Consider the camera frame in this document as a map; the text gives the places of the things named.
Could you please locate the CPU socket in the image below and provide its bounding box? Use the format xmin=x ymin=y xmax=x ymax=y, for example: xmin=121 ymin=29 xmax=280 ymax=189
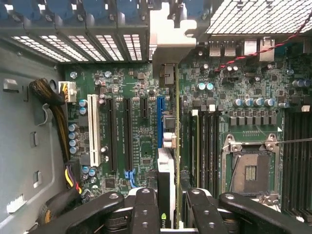
xmin=221 ymin=133 xmax=281 ymax=204

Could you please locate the black long expansion slot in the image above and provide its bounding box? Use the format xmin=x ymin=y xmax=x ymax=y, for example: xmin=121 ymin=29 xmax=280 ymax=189
xmin=123 ymin=97 xmax=134 ymax=171
xmin=106 ymin=97 xmax=117 ymax=173

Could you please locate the blue expansion slot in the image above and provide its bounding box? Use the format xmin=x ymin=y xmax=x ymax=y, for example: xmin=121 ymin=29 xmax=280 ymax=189
xmin=157 ymin=97 xmax=166 ymax=149

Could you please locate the white expansion slot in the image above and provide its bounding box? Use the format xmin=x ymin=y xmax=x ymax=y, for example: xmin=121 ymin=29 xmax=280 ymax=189
xmin=87 ymin=94 xmax=102 ymax=168

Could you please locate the black short expansion slot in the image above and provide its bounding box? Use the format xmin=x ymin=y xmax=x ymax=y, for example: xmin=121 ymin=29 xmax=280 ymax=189
xmin=140 ymin=97 xmax=149 ymax=119

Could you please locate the thin metal locking lever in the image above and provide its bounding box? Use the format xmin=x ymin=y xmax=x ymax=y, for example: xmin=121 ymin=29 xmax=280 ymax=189
xmin=276 ymin=138 xmax=312 ymax=145

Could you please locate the green motherboard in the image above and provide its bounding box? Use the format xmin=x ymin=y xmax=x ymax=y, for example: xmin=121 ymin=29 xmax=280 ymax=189
xmin=63 ymin=43 xmax=312 ymax=220

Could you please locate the open PC case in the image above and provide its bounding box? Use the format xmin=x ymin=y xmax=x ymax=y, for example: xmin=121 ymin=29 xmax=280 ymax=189
xmin=0 ymin=0 xmax=312 ymax=234

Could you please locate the red black twisted wire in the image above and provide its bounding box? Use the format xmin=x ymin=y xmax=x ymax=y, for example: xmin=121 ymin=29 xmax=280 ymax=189
xmin=214 ymin=18 xmax=312 ymax=73

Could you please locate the yellow black power wire bundle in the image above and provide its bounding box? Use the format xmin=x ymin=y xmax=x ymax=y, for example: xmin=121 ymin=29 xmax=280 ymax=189
xmin=29 ymin=78 xmax=83 ymax=226

